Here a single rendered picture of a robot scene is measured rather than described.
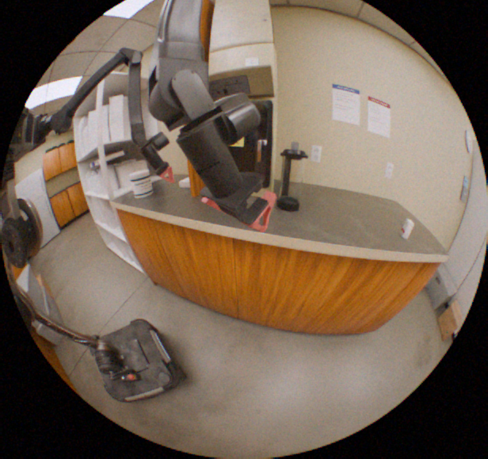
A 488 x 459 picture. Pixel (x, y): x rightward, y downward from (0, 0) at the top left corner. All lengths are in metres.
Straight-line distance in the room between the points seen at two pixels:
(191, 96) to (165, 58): 0.06
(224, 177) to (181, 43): 0.18
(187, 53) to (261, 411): 1.39
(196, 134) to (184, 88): 0.05
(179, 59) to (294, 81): 1.04
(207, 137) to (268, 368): 1.23
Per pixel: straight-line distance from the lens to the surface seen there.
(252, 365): 1.20
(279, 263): 0.55
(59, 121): 0.72
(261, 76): 0.64
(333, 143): 1.12
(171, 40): 0.21
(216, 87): 0.71
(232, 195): 0.21
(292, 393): 1.25
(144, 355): 1.10
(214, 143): 0.18
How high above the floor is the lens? 1.19
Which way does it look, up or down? 28 degrees down
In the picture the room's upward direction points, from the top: straight up
